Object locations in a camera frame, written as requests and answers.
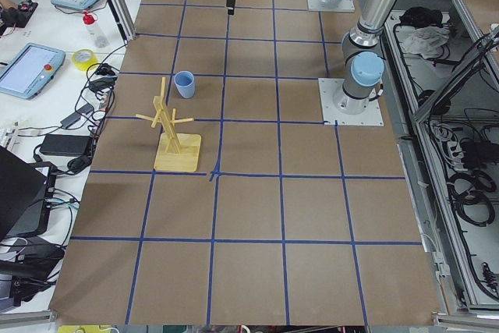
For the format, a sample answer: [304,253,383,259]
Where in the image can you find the yellow tape roll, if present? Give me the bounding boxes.
[72,49,98,71]

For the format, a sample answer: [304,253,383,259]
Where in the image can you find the wooden cup rack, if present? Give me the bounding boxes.
[136,77,202,172]

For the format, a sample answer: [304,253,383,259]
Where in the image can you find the light blue plastic cup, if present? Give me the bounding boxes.
[174,71,196,99]

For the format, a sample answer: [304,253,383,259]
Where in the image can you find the red capped bottle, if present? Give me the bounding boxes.
[83,11,108,48]

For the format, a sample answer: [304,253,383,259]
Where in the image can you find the black power adapter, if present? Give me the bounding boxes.
[40,134,90,157]

